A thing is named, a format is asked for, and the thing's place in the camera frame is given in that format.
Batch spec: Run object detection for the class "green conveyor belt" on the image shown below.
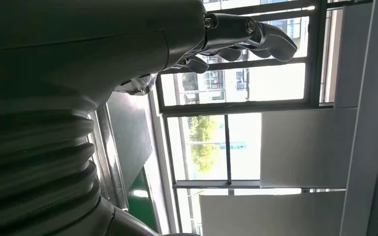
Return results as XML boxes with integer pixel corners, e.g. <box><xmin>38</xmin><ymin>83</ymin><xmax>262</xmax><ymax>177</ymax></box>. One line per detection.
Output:
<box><xmin>127</xmin><ymin>168</ymin><xmax>160</xmax><ymax>233</ymax></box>

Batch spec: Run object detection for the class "steel-topped weighing scale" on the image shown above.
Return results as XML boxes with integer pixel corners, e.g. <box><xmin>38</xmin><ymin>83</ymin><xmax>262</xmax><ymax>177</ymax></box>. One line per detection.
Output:
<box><xmin>88</xmin><ymin>104</ymin><xmax>129</xmax><ymax>211</ymax></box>

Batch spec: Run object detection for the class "white window sill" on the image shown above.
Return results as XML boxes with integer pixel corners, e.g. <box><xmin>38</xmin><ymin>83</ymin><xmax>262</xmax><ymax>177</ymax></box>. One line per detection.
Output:
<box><xmin>143</xmin><ymin>91</ymin><xmax>181</xmax><ymax>235</ymax></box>

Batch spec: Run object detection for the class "white pillar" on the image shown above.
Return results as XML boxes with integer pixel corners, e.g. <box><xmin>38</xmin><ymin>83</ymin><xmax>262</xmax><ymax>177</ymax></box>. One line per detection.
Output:
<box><xmin>338</xmin><ymin>0</ymin><xmax>378</xmax><ymax>236</ymax></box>

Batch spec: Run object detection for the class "dark window frame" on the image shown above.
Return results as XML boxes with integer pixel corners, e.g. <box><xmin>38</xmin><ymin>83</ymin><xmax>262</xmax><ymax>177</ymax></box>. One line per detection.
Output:
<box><xmin>162</xmin><ymin>114</ymin><xmax>263</xmax><ymax>236</ymax></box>
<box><xmin>155</xmin><ymin>0</ymin><xmax>374</xmax><ymax>116</ymax></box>

